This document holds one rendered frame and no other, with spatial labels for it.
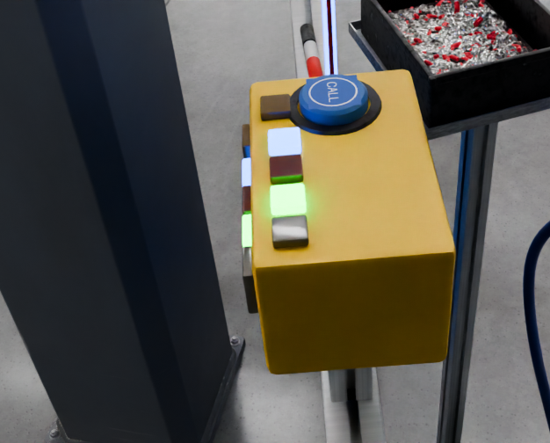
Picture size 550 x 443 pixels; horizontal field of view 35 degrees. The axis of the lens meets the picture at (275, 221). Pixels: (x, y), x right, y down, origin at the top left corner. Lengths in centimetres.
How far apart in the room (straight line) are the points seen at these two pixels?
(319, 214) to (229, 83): 202
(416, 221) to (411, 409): 123
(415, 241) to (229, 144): 182
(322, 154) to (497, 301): 138
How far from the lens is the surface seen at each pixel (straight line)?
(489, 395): 169
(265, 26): 268
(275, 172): 46
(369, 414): 62
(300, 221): 43
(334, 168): 47
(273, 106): 50
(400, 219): 44
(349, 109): 49
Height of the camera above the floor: 137
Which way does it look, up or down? 44 degrees down
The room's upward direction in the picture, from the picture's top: 7 degrees counter-clockwise
